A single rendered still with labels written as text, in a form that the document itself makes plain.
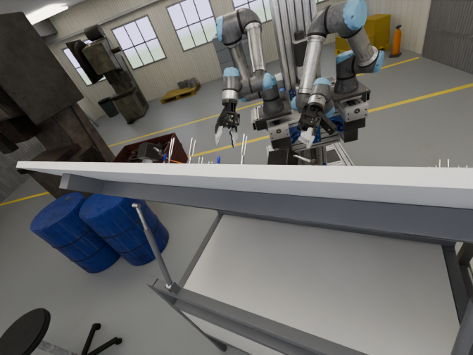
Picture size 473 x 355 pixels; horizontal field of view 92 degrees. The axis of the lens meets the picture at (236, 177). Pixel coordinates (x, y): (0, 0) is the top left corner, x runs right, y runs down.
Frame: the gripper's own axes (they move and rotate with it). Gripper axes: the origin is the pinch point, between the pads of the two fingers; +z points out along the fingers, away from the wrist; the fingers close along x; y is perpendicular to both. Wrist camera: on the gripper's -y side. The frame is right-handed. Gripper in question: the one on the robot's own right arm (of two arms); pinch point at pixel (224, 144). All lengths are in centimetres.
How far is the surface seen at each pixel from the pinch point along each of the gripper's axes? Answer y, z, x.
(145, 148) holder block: 38, 9, -38
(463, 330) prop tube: 82, 42, 18
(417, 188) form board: 90, 15, -17
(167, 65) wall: -660, -330, 54
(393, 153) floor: -55, -23, 227
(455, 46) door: -74, -206, 399
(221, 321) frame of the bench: 11, 79, -1
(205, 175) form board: 72, 15, -32
